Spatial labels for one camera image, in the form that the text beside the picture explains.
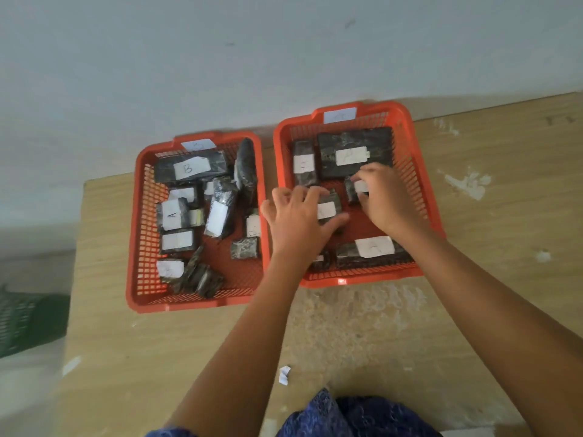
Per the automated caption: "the person's right hand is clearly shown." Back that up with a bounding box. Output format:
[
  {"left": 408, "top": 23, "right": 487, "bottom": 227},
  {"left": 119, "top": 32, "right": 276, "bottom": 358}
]
[{"left": 351, "top": 163, "right": 431, "bottom": 240}]

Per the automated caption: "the person's left hand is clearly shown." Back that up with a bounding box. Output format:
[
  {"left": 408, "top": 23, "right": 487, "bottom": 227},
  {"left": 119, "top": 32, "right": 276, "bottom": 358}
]
[{"left": 261, "top": 185, "right": 350, "bottom": 265}]

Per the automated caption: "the medium dark labelled block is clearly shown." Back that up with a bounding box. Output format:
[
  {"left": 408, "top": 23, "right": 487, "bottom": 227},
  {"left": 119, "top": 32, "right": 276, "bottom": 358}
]
[{"left": 316, "top": 189, "right": 343, "bottom": 226}]

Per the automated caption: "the small dark labelled block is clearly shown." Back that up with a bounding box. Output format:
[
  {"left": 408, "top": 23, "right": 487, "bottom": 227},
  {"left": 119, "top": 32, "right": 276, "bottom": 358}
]
[{"left": 344, "top": 176, "right": 370, "bottom": 205}]

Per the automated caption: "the person's left forearm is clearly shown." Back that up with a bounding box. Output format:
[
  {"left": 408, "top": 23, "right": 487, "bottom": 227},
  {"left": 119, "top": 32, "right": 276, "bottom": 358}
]
[{"left": 166, "top": 250, "right": 319, "bottom": 437}]

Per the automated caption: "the person's right forearm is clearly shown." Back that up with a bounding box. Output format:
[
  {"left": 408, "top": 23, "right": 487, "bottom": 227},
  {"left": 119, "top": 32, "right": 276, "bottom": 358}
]
[{"left": 394, "top": 225, "right": 583, "bottom": 437}]

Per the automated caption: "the narrow dark labelled block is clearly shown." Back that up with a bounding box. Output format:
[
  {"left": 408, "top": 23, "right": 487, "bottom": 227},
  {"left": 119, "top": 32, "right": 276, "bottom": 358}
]
[{"left": 292, "top": 140, "right": 319, "bottom": 187}]

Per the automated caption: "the tiny dark labelled block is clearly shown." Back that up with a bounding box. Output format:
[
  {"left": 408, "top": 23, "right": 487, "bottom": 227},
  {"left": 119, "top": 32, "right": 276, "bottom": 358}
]
[{"left": 310, "top": 250, "right": 336, "bottom": 272}]

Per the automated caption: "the large dark labelled block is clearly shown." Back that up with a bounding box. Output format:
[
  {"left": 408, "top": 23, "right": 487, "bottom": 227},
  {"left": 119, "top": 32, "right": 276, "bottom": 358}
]
[{"left": 317, "top": 127, "right": 394, "bottom": 180}]

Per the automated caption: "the long dark labelled block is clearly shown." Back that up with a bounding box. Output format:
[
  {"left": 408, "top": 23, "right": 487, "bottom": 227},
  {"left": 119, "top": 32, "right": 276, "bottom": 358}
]
[{"left": 336, "top": 236, "right": 413, "bottom": 270}]

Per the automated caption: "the pile of dark wrapped blocks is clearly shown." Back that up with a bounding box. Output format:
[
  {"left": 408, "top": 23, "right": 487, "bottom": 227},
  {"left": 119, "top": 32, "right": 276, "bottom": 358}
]
[{"left": 154, "top": 137, "right": 262, "bottom": 300}]

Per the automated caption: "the orange basket with wide label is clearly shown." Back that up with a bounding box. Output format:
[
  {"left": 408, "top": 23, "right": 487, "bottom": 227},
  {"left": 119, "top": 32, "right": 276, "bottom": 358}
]
[{"left": 273, "top": 101, "right": 446, "bottom": 288}]

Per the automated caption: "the orange basket with small label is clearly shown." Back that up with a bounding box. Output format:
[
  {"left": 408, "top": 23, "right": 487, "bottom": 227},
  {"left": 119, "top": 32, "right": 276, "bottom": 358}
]
[{"left": 126, "top": 131, "right": 270, "bottom": 313}]

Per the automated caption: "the blue patterned garment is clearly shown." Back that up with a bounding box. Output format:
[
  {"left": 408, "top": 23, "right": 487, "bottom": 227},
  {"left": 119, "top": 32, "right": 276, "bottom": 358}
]
[{"left": 146, "top": 388, "right": 443, "bottom": 437}]

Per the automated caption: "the dark green plastic basket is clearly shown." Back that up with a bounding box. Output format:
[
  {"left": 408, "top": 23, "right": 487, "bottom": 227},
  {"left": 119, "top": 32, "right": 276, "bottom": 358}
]
[{"left": 0, "top": 286, "right": 70, "bottom": 359}]

